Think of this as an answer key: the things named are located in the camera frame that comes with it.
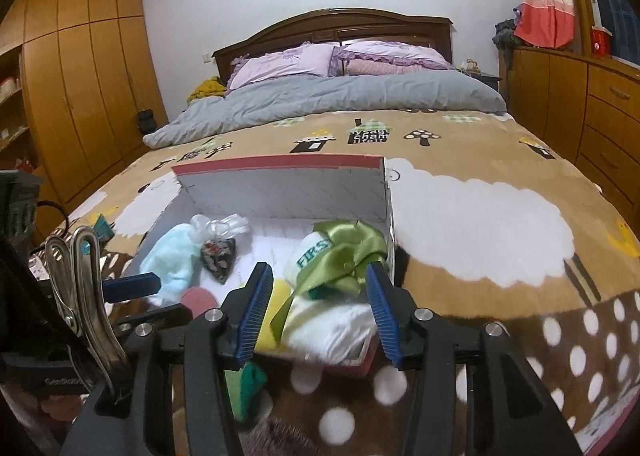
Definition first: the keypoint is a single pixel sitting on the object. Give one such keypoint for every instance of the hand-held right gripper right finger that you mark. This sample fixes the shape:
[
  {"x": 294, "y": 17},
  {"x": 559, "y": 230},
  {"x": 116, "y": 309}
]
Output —
[{"x": 382, "y": 321}]

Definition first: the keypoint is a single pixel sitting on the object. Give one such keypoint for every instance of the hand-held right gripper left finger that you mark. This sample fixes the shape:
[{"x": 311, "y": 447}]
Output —
[{"x": 252, "y": 316}]

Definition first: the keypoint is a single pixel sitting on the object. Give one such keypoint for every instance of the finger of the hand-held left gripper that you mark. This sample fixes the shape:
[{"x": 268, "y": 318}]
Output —
[{"x": 132, "y": 286}]

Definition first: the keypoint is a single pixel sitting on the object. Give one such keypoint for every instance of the yellow sock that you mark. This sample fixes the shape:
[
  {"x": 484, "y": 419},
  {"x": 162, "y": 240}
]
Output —
[{"x": 277, "y": 296}]

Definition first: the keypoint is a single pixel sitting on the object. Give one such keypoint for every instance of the light blue towel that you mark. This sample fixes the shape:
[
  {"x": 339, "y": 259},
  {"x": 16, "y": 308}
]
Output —
[{"x": 170, "y": 256}]

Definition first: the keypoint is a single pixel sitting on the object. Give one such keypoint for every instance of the white towel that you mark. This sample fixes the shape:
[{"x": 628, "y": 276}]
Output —
[{"x": 330, "y": 326}]

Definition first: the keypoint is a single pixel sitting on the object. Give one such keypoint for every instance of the pink soft pad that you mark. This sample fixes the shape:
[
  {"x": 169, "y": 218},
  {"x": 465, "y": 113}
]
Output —
[{"x": 197, "y": 298}]

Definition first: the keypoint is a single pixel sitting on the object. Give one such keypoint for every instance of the dark patterned beanbag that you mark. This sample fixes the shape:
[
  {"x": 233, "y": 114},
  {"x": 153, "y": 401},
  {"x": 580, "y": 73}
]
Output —
[{"x": 217, "y": 256}]

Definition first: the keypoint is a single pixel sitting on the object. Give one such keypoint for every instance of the green satin ribbon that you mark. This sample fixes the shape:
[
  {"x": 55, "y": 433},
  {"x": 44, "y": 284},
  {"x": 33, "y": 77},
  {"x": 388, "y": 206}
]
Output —
[{"x": 350, "y": 251}]

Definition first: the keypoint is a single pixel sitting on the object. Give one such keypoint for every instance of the white green lettered sock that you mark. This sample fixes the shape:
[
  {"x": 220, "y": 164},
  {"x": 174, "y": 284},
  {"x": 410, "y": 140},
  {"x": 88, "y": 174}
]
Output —
[{"x": 305, "y": 256}]

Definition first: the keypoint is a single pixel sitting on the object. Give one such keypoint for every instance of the red cardboard shoebox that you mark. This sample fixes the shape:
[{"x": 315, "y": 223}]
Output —
[{"x": 280, "y": 191}]

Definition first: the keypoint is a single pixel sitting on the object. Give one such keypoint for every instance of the teal plastic toy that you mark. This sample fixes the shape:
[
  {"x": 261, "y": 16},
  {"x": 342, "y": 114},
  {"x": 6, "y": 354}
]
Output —
[{"x": 102, "y": 226}]

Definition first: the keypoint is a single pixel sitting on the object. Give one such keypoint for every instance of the printed brown blanket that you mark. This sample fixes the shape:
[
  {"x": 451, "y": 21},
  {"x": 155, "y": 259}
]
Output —
[{"x": 475, "y": 216}]

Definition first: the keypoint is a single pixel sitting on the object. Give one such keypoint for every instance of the small black bag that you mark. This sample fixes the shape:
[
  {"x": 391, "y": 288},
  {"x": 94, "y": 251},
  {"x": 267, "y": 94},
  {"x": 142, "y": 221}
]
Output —
[{"x": 145, "y": 120}]

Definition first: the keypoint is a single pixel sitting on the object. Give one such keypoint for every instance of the open wooden shelf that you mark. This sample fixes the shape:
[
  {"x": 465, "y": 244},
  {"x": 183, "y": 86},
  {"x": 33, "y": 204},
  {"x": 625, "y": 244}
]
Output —
[{"x": 12, "y": 105}]

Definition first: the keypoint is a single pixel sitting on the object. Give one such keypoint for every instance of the wooden wardrobe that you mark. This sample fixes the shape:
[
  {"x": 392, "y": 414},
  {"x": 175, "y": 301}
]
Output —
[{"x": 90, "y": 85}]

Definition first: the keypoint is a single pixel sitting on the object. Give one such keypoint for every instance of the yellow cloth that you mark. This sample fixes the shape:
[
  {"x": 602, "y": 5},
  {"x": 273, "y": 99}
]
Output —
[{"x": 205, "y": 89}]

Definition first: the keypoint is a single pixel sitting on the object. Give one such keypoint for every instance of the grey duvet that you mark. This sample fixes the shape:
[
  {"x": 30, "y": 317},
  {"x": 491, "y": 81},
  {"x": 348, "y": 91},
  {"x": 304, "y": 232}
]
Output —
[{"x": 325, "y": 95}]

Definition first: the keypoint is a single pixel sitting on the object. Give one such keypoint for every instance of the pink patterned pillow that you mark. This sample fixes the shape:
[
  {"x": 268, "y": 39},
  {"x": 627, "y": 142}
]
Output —
[{"x": 380, "y": 67}]

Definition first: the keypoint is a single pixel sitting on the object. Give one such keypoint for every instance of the wooden nightstand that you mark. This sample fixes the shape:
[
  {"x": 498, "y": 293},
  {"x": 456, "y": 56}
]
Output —
[{"x": 487, "y": 80}]

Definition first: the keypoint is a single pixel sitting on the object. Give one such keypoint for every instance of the lavender ruffled pillow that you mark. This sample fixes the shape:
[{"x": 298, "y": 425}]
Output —
[{"x": 400, "y": 51}]

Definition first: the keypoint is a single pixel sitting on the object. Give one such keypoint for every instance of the wooden headboard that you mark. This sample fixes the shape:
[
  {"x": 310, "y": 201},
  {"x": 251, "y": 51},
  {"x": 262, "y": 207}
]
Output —
[{"x": 330, "y": 23}]

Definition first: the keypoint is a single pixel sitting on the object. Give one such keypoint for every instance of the wooden dresser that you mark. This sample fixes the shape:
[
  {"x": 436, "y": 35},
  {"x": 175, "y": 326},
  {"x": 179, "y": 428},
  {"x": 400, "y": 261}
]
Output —
[{"x": 600, "y": 110}]

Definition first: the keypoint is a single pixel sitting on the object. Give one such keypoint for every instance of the pile of dark clothes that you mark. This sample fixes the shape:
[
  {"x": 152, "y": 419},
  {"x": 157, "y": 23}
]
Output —
[{"x": 505, "y": 33}]

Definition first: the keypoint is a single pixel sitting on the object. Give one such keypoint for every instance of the red jar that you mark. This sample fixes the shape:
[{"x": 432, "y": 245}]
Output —
[{"x": 600, "y": 41}]

